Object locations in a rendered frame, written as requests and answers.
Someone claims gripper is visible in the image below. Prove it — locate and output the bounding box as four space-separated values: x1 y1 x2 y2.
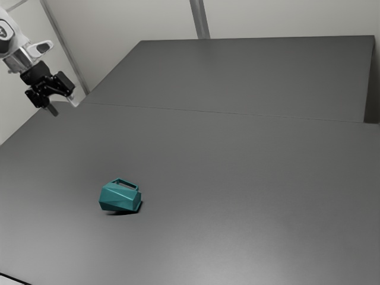
19 61 80 118

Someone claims teal faceted mug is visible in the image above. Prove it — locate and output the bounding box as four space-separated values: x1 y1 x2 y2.
97 177 143 214

